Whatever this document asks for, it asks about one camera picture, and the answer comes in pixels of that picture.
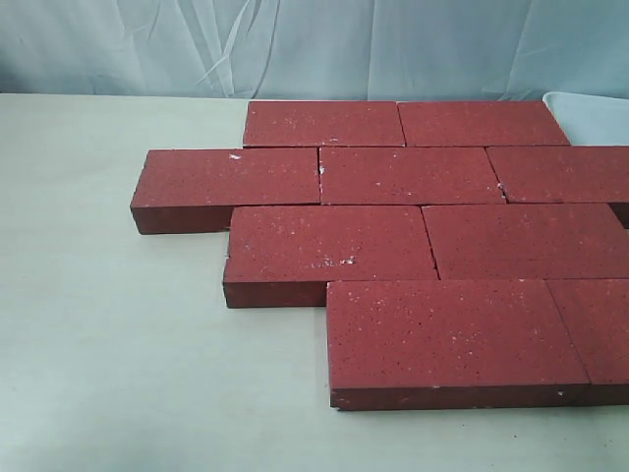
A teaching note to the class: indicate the chipped red brick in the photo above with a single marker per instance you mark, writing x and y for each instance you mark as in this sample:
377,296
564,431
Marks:
419,176

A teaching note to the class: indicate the white wrinkled backdrop cloth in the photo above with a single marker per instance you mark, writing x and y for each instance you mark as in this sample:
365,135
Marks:
316,49

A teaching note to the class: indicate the white plastic tray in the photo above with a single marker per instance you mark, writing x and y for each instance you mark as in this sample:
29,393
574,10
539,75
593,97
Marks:
590,120

